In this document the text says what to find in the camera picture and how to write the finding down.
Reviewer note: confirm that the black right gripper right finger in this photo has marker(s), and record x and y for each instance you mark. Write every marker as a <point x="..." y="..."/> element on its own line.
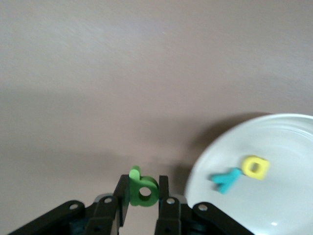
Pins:
<point x="168" y="215"/>

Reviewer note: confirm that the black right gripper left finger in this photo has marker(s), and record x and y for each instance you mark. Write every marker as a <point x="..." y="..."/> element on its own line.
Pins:
<point x="107" y="215"/>

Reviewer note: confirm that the brown table cover sheet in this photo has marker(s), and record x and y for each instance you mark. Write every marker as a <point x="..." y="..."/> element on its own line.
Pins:
<point x="97" y="73"/>

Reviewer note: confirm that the cyan foam letter y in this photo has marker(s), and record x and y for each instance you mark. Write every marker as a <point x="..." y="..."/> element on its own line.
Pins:
<point x="226" y="182"/>

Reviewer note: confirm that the green foam letter b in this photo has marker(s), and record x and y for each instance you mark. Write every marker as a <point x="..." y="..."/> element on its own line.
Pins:
<point x="135" y="186"/>

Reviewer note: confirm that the beige brown round plate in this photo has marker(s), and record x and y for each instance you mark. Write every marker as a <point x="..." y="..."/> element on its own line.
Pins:
<point x="269" y="208"/>

